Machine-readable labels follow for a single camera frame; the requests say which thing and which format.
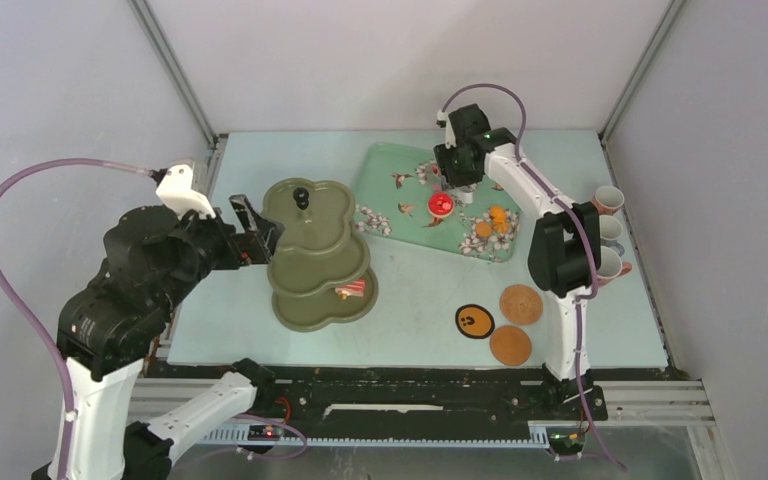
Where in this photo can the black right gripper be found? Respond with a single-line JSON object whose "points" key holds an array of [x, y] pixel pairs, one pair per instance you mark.
{"points": [[450, 177]]}

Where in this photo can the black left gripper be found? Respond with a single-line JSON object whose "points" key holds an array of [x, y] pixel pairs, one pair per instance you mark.
{"points": [[256, 244]]}

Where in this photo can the green three-tier serving stand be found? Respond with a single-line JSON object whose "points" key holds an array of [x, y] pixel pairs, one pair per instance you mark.
{"points": [[318, 251]]}

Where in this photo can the red striped toy cake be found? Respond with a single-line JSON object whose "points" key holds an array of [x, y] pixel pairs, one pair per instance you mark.
{"points": [[356, 288]]}

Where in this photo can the metal serving tongs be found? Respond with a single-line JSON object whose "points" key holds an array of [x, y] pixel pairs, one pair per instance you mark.
{"points": [[463, 195]]}

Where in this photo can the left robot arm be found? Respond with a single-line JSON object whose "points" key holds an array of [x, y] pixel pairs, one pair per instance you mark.
{"points": [[154, 259]]}

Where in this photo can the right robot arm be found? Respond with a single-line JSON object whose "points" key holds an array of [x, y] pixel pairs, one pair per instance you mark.
{"points": [[564, 253]]}

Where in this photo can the red toy donut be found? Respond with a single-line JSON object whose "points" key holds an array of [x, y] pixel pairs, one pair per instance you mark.
{"points": [[440, 205]]}

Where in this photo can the orange toy fish pastry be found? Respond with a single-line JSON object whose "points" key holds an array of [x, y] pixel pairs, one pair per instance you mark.
{"points": [[499, 220]]}

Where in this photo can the orange toy cookie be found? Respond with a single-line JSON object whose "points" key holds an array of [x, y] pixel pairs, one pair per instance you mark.
{"points": [[484, 229]]}

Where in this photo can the green floral serving tray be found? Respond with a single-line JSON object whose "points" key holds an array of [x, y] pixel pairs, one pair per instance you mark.
{"points": [[392, 191]]}

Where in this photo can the far orange cup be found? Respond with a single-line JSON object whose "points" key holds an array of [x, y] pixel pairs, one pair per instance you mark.
{"points": [[608, 200]]}

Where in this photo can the far round cork coaster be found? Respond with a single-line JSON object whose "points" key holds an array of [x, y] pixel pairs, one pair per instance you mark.
{"points": [[521, 305]]}

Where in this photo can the round cork coaster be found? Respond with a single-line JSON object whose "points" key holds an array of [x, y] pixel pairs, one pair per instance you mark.
{"points": [[521, 305], [510, 345]]}

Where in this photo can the yellow smiley face coaster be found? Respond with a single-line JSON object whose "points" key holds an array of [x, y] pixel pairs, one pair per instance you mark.
{"points": [[474, 321]]}

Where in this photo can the middle white cup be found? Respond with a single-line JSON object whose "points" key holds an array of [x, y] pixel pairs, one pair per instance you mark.
{"points": [[610, 228]]}

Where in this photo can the near round cork coaster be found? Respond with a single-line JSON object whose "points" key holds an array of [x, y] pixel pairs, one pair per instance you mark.
{"points": [[510, 345]]}

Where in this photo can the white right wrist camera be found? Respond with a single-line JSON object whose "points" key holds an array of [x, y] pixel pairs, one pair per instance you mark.
{"points": [[443, 121]]}

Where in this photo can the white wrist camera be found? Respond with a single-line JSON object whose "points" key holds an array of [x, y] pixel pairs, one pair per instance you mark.
{"points": [[443, 121], [176, 190]]}

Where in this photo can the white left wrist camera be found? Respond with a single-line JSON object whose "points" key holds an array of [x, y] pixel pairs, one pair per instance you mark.
{"points": [[176, 190]]}

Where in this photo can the near orange-handled cup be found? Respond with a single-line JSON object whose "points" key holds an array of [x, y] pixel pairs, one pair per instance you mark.
{"points": [[611, 267]]}

